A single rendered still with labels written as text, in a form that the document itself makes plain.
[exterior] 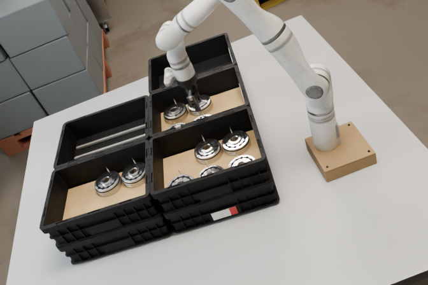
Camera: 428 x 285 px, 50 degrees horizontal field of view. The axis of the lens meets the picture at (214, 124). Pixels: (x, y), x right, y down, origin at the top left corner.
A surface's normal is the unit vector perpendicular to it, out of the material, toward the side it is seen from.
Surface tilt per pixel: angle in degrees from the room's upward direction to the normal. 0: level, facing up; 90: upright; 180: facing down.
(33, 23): 90
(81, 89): 90
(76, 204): 0
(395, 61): 0
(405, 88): 0
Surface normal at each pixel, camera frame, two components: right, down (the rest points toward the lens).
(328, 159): -0.28, -0.72
